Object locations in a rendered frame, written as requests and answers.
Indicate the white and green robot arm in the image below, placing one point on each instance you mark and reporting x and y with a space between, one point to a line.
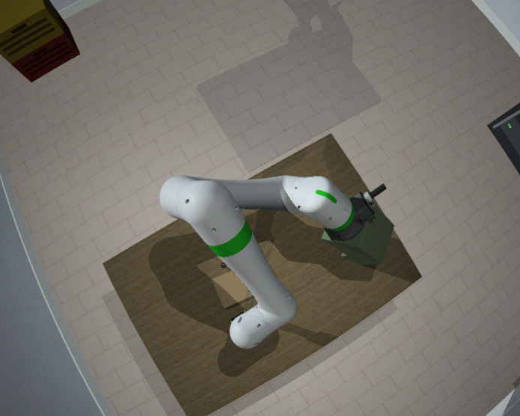
213 209

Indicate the tan flat mat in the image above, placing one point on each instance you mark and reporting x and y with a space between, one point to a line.
230 289

